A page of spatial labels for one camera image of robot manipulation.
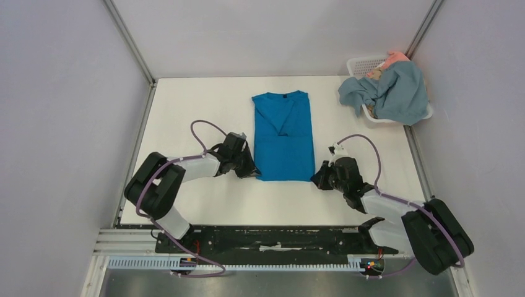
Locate bright blue t shirt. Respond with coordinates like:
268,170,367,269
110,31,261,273
252,90,315,182

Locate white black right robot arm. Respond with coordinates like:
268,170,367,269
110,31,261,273
311,157,475,275

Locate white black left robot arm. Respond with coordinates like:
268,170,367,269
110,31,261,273
124,132,261,252

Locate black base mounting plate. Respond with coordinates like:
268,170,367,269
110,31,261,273
139,225,397,268

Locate grey-blue t shirt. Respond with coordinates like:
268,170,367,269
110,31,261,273
338,61,430,126

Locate tan t shirt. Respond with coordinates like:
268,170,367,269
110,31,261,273
366,66,383,119

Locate white plastic laundry basket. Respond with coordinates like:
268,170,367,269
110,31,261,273
347,55,433,126

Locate pink t shirt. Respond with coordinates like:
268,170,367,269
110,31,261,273
380,51,410,72

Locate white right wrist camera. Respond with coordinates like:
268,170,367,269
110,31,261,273
329,143,349,160

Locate aluminium corner frame post right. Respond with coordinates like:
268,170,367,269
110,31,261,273
405,0,445,59

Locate aluminium corner frame post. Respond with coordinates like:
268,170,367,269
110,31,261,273
405,0,445,59
102,0,157,87

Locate white slotted cable duct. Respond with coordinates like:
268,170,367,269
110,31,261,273
107,256,365,273

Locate aluminium front frame rail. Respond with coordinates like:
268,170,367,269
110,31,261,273
95,225,397,257

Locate aluminium corner frame post left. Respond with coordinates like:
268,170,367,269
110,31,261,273
102,0,157,87

